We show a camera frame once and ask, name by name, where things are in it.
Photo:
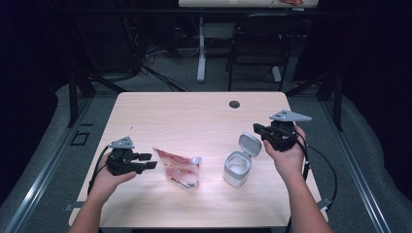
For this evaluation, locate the black metal stand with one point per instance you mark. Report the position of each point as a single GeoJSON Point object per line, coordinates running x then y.
{"type": "Point", "coordinates": [73, 97]}
{"type": "Point", "coordinates": [337, 103]}

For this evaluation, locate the white lidded container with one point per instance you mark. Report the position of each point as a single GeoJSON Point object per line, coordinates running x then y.
{"type": "Point", "coordinates": [238, 168]}

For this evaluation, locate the orange object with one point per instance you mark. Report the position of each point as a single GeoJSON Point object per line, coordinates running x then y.
{"type": "Point", "coordinates": [291, 2]}

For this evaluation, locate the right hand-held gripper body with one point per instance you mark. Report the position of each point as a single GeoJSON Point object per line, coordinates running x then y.
{"type": "Point", "coordinates": [283, 137]}

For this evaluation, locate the grey under-desk box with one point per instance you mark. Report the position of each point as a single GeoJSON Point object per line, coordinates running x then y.
{"type": "Point", "coordinates": [220, 30]}

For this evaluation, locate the grey tape strip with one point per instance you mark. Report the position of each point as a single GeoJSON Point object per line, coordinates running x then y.
{"type": "Point", "coordinates": [76, 205]}
{"type": "Point", "coordinates": [325, 203]}

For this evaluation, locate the person's left hand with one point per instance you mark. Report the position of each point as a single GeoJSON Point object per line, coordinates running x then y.
{"type": "Point", "coordinates": [107, 186]}

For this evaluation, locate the black folding chair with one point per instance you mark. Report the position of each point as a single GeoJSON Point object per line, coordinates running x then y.
{"type": "Point", "coordinates": [262, 39]}

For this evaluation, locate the light wooden background desk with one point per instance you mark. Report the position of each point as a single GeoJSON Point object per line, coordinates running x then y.
{"type": "Point", "coordinates": [226, 3]}

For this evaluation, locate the white desk leg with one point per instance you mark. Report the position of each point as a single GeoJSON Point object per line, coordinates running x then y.
{"type": "Point", "coordinates": [201, 51]}

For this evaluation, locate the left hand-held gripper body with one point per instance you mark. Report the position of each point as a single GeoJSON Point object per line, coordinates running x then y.
{"type": "Point", "coordinates": [120, 163]}

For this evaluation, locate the aluminium floor rail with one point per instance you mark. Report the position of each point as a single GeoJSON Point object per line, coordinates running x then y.
{"type": "Point", "coordinates": [32, 194]}
{"type": "Point", "coordinates": [367, 194]}

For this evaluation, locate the person's right hand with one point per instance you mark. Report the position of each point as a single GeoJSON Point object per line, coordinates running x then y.
{"type": "Point", "coordinates": [290, 161]}

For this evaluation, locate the white desk foot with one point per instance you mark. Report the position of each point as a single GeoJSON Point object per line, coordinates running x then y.
{"type": "Point", "coordinates": [276, 73]}

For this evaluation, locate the clear red-printed plastic pouch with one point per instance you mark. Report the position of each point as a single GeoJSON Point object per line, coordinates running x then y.
{"type": "Point", "coordinates": [181, 168]}

